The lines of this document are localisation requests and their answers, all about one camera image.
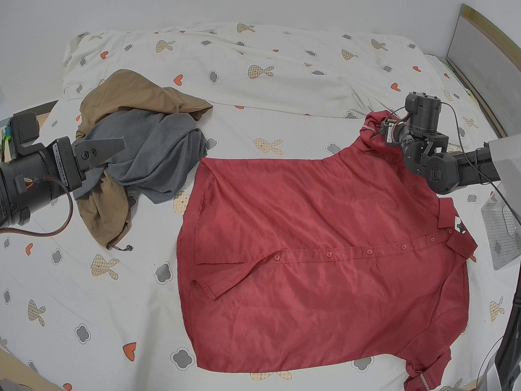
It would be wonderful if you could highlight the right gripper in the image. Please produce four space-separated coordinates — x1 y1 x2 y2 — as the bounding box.
380 118 404 146

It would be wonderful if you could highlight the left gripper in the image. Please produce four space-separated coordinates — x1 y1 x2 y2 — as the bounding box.
0 137 126 228

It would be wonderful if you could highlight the red shirt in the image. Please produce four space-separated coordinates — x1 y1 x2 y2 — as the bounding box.
176 110 479 391

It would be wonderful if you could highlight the grey garment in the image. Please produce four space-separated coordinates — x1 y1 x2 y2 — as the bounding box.
65 109 208 204

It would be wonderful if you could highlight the brown garment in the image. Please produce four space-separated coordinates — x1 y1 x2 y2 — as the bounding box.
75 69 213 251

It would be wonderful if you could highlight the white printed quilt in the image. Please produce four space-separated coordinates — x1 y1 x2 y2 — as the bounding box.
63 23 473 147

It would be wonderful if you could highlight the clear plastic box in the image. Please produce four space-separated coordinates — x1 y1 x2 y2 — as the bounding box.
480 192 521 271

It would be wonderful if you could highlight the bed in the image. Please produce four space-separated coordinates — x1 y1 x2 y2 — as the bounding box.
0 3 521 391

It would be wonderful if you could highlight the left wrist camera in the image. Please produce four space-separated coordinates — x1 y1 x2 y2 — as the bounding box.
0 112 42 158

